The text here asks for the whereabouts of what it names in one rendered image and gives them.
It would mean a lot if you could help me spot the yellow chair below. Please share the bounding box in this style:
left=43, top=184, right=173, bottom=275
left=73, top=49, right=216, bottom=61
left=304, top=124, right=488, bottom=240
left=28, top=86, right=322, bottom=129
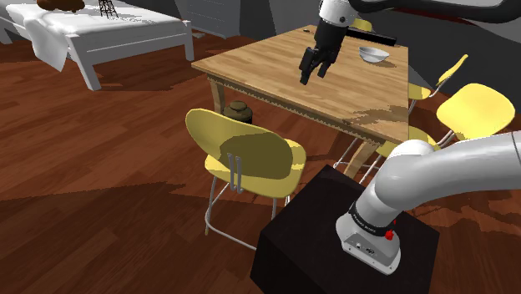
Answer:
left=408, top=53, right=469, bottom=116
left=333, top=124, right=442, bottom=185
left=185, top=107, right=307, bottom=251
left=351, top=18, right=374, bottom=33
left=435, top=83, right=516, bottom=149

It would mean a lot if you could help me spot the wooden table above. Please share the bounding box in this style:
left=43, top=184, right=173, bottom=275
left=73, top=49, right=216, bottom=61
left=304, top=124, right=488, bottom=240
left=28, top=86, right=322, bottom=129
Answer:
left=190, top=24, right=411, bottom=179

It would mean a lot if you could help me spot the black flat bar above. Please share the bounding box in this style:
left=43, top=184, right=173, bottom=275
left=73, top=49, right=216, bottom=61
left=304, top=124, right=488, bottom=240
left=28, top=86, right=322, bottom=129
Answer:
left=345, top=28, right=398, bottom=47

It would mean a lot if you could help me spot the white bowl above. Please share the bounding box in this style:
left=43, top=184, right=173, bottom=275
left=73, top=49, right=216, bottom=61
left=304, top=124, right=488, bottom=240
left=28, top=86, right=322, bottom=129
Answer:
left=357, top=45, right=391, bottom=64

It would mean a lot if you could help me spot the dark olive jar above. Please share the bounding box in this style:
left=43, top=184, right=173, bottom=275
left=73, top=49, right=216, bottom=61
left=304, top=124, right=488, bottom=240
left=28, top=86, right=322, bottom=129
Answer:
left=221, top=100, right=255, bottom=125

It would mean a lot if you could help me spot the grey chest of drawers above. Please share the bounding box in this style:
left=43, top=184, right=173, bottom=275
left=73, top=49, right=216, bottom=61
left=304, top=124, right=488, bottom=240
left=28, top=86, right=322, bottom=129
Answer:
left=175, top=0, right=246, bottom=40

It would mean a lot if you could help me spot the black robot stand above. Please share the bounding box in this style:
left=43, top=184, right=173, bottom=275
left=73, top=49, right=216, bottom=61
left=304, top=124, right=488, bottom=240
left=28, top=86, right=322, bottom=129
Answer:
left=250, top=164, right=441, bottom=294

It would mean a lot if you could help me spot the white bed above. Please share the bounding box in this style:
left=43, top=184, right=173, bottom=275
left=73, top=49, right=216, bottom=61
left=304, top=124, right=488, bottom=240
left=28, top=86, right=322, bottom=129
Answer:
left=0, top=0, right=196, bottom=92

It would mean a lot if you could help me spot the black tower figure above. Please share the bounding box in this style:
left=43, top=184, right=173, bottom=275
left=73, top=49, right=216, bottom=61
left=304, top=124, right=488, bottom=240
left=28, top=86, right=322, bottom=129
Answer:
left=97, top=0, right=119, bottom=20

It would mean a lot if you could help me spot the brown plush toy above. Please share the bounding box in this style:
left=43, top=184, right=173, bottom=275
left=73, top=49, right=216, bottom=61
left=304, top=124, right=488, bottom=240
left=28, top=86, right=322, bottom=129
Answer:
left=36, top=0, right=86, bottom=13

